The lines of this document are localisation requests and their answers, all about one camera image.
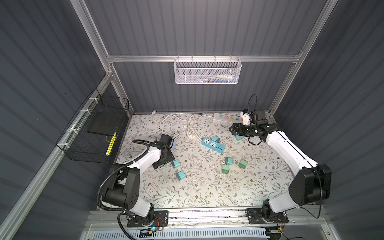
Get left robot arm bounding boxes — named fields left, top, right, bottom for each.
left=97, top=135, right=175, bottom=221

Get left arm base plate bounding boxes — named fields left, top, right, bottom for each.
left=127, top=210, right=169, bottom=228

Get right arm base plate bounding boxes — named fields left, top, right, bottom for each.
left=245, top=208, right=289, bottom=224

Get black wire side basket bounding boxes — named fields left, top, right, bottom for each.
left=57, top=91, right=130, bottom=164

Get white wire wall basket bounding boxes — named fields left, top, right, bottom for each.
left=173, top=58, right=242, bottom=85

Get green plug centre right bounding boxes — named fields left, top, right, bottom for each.
left=239, top=160, right=248, bottom=169

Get white bundled power cable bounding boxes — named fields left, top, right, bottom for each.
left=151, top=110, right=214, bottom=142

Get white long power strip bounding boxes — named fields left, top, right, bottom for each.
left=213, top=113, right=243, bottom=125

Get green plug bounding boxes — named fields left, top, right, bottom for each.
left=221, top=165, right=230, bottom=174
left=239, top=160, right=248, bottom=169

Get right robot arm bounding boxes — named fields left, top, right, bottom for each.
left=229, top=109, right=332, bottom=223

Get pens in white basket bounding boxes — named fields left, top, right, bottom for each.
left=199, top=74, right=238, bottom=84

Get green plug centre lower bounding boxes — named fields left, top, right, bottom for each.
left=221, top=165, right=230, bottom=174

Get lavender square power socket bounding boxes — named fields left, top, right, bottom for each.
left=170, top=140, right=176, bottom=151

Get teal plug beside teal strip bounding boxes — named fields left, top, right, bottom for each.
left=212, top=136, right=220, bottom=143

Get black pad in basket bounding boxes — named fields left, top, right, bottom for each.
left=87, top=113, right=120, bottom=137

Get yellow marker in basket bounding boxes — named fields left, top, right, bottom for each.
left=106, top=132, right=118, bottom=156

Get teal power strip with USB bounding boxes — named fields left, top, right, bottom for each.
left=202, top=138, right=225, bottom=154

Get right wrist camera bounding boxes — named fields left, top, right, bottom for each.
left=240, top=109, right=254, bottom=126

